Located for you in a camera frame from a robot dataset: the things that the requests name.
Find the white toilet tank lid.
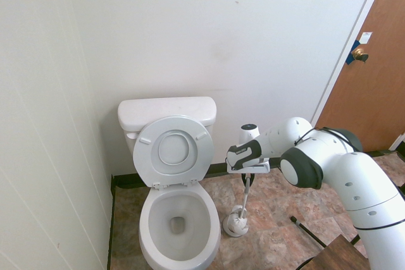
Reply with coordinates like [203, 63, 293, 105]
[117, 96, 218, 132]

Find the black baseboard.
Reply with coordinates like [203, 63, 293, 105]
[111, 161, 230, 190]
[360, 148, 405, 160]
[106, 175, 118, 270]

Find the dark brown wooden table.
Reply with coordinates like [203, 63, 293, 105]
[300, 234, 370, 270]

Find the brown wooden door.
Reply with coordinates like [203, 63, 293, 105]
[311, 0, 405, 154]

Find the white toilet brush grey handle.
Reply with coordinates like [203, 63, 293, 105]
[228, 175, 254, 227]

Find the white toilet seat lid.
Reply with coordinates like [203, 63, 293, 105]
[132, 115, 214, 190]

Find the blue tape strip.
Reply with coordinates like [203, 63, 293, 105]
[345, 39, 361, 65]

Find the white door frame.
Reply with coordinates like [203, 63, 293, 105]
[309, 0, 393, 127]

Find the brass door knob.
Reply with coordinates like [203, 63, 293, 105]
[352, 47, 370, 62]

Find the black cable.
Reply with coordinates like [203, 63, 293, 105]
[292, 126, 354, 150]

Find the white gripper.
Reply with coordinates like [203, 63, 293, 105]
[227, 159, 271, 186]

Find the white toilet brush holder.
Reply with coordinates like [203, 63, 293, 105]
[221, 206, 250, 238]

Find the white toilet bowl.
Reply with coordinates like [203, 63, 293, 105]
[138, 178, 221, 270]

